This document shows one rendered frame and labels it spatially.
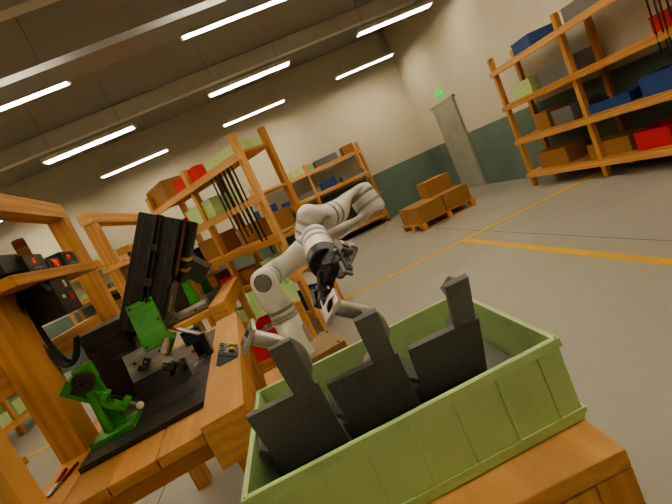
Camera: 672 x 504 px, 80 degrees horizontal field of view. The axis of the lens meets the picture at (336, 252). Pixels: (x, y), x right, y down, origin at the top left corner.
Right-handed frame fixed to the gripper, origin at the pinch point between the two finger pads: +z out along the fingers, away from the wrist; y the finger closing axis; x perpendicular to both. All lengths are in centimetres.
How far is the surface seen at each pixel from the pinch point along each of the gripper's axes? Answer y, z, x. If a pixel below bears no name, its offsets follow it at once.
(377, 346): -4.3, 9.0, 7.7
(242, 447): -69, -18, 4
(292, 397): -20.3, 8.1, -2.9
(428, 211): -97, -545, 378
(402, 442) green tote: -14.0, 21.4, 13.1
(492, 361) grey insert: -6.2, 3.6, 42.5
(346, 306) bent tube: 0.4, 5.3, 0.1
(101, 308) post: -133, -154, -54
